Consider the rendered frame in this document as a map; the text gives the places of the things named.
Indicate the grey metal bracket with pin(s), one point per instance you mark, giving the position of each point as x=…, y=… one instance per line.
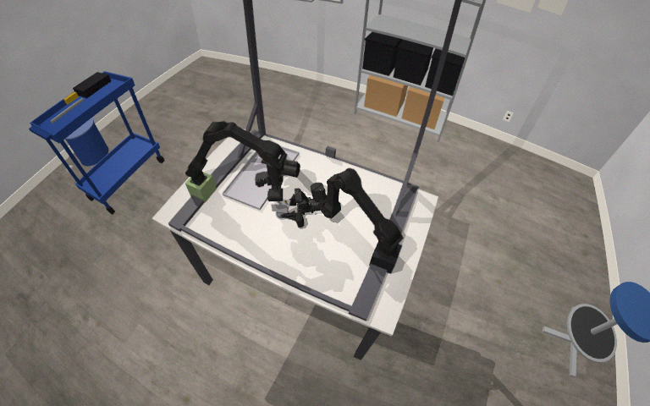
x=281, y=206

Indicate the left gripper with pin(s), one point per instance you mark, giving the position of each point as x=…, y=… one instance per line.
x=298, y=216

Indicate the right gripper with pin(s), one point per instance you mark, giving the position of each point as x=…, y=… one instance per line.
x=275, y=193

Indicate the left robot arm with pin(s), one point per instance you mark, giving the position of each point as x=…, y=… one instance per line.
x=349, y=181

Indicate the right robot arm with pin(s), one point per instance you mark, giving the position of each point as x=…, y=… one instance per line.
x=265, y=148

